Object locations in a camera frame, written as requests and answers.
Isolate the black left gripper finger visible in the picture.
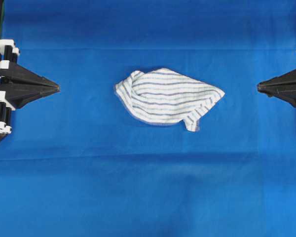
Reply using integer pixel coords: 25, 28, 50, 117
0, 60, 59, 88
0, 85, 60, 110

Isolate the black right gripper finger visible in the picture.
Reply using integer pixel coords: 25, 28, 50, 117
257, 69, 296, 88
258, 88, 296, 108

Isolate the white blue striped towel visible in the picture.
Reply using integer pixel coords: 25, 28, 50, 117
114, 68, 225, 132

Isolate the blue table cloth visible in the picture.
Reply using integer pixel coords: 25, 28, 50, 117
0, 0, 296, 237

